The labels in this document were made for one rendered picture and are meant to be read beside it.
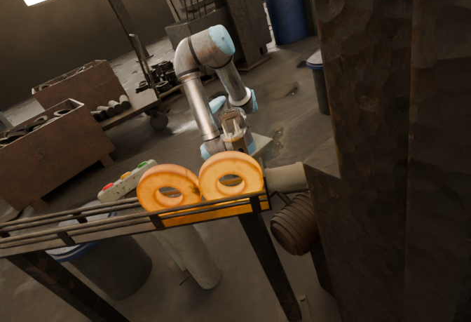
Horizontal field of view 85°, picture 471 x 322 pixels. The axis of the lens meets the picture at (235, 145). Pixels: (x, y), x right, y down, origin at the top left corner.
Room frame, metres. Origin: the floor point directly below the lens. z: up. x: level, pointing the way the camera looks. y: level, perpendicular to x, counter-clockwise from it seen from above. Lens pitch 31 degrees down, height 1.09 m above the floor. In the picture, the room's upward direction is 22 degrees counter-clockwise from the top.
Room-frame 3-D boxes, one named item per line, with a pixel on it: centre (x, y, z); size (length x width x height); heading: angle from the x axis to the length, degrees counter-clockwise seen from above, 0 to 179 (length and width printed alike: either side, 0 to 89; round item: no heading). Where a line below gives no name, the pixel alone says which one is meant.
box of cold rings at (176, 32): (4.27, -0.40, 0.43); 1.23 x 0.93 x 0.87; 113
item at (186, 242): (0.77, 0.34, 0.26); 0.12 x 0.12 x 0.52
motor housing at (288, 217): (0.50, -0.12, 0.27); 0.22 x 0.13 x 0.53; 115
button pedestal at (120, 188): (0.90, 0.45, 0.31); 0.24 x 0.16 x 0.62; 115
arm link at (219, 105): (1.29, 0.01, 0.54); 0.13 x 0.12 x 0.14; 78
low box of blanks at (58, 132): (2.48, 1.69, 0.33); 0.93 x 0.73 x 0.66; 122
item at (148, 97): (2.90, 1.12, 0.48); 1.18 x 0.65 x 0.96; 105
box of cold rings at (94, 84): (4.20, 1.88, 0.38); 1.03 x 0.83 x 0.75; 118
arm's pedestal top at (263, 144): (1.28, 0.01, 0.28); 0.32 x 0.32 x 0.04; 28
